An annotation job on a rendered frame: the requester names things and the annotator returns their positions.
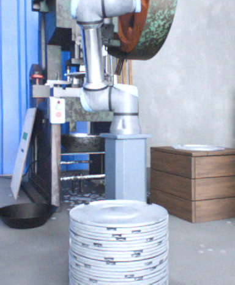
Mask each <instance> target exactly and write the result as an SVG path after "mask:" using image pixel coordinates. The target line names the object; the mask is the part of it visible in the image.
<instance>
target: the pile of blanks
mask: <svg viewBox="0 0 235 285"><path fill-rule="evenodd" d="M69 232H70V236H69V242H70V249H69V279H70V280H69V285H168V252H169V244H168V216H167V217H166V218H165V219H164V220H162V221H159V223H157V222H156V223H155V224H151V225H147V226H138V227H130V228H106V227H99V226H91V225H87V224H83V223H79V222H78V221H75V220H73V219H72V218H71V217H70V226H69Z"/></svg>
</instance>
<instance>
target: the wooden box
mask: <svg viewBox="0 0 235 285"><path fill-rule="evenodd" d="M150 168H151V169H150V187H151V188H150V205H152V203H153V204H155V205H159V206H161V207H164V208H165V209H167V211H168V213H169V214H171V215H174V216H176V217H179V218H181V219H182V220H185V221H188V222H191V223H199V222H203V221H211V220H219V219H225V218H232V217H235V149H233V148H227V147H225V149H223V150H177V149H173V148H171V146H155V147H151V159H150Z"/></svg>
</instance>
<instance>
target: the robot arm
mask: <svg viewBox="0 0 235 285"><path fill-rule="evenodd" d="M140 10H141V1H140V0H71V4H70V13H71V14H72V18H73V19H74V20H76V24H77V25H79V27H80V28H81V37H82V44H83V57H84V71H85V78H86V82H85V83H84V84H83V87H82V88H81V89H80V101H81V105H82V107H83V108H84V109H85V110H86V111H92V112H96V111H113V121H112V123H111V127H110V134H111V135H141V127H140V123H139V120H138V89H137V88H136V87H135V86H130V85H125V84H113V87H108V82H106V81H105V75H104V68H103V57H102V56H106V55H107V54H108V52H107V51H106V50H104V48H105V47H104V46H103V45H111V46H113V43H111V41H110V40H111V39H113V40H114V36H113V32H114V24H113V23H112V22H113V18H114V17H119V16H122V15H125V14H126V13H136V12H140Z"/></svg>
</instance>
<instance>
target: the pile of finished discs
mask: <svg viewBox="0 0 235 285"><path fill-rule="evenodd" d="M171 148H173V149H177V150H223V149H225V148H224V147H216V146H205V145H183V146H181V145H176V146H171Z"/></svg>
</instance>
